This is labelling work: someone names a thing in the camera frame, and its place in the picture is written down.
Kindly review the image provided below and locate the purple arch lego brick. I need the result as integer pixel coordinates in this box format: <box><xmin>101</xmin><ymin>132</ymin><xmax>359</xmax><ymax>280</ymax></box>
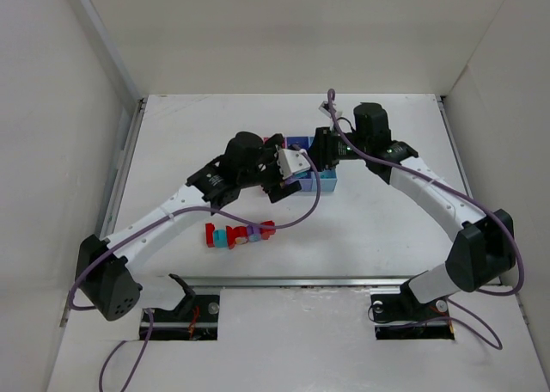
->
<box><xmin>247</xmin><ymin>225</ymin><xmax>261</xmax><ymax>242</ymax></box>

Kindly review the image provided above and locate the red lego pile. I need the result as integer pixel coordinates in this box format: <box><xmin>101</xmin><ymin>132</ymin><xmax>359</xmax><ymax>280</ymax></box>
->
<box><xmin>205</xmin><ymin>221</ymin><xmax>276</xmax><ymax>249</ymax></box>

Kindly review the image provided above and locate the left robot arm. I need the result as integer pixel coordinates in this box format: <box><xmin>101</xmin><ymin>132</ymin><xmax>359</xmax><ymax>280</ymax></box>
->
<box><xmin>76</xmin><ymin>132</ymin><xmax>311</xmax><ymax>322</ymax></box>

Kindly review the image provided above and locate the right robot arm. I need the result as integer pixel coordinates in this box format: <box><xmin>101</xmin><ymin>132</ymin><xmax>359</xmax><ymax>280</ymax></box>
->
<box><xmin>308</xmin><ymin>102</ymin><xmax>517</xmax><ymax>323</ymax></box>

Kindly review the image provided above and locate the purple-blue container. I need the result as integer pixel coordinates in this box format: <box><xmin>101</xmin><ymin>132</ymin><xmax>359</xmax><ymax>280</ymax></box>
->
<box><xmin>285</xmin><ymin>137</ymin><xmax>313</xmax><ymax>193</ymax></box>

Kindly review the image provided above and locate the pink container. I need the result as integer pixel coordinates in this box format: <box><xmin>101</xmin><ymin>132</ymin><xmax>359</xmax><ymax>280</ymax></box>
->
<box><xmin>263</xmin><ymin>133</ymin><xmax>286</xmax><ymax>148</ymax></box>

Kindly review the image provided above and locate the light blue container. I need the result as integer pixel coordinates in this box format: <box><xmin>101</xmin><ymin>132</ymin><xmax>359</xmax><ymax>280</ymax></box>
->
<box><xmin>309</xmin><ymin>169</ymin><xmax>337</xmax><ymax>193</ymax></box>

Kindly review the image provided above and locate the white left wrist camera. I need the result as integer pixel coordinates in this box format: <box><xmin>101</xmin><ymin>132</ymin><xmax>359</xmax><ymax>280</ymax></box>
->
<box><xmin>277</xmin><ymin>149</ymin><xmax>311</xmax><ymax>181</ymax></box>

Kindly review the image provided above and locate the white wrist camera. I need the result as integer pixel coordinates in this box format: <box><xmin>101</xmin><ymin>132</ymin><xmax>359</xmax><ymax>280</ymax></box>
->
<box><xmin>319</xmin><ymin>101</ymin><xmax>342</xmax><ymax>119</ymax></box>
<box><xmin>277</xmin><ymin>149</ymin><xmax>311</xmax><ymax>181</ymax></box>

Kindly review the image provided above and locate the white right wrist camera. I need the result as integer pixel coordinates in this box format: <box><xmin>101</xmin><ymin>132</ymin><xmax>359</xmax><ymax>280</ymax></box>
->
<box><xmin>319</xmin><ymin>101</ymin><xmax>342</xmax><ymax>119</ymax></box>

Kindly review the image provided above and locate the aluminium rail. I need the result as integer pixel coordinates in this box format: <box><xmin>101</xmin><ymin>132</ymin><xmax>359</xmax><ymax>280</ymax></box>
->
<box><xmin>85</xmin><ymin>275</ymin><xmax>502</xmax><ymax>290</ymax></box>

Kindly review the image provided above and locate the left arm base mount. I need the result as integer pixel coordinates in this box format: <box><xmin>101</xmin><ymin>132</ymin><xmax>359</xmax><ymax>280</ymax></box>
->
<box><xmin>150</xmin><ymin>292</ymin><xmax>221</xmax><ymax>341</ymax></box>

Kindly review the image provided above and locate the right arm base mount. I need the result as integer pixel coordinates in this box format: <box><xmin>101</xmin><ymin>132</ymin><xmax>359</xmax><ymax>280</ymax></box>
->
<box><xmin>368</xmin><ymin>293</ymin><xmax>455</xmax><ymax>340</ymax></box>

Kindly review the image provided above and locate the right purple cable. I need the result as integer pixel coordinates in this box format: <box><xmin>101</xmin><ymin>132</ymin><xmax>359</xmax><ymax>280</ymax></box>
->
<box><xmin>326</xmin><ymin>89</ymin><xmax>528</xmax><ymax>351</ymax></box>

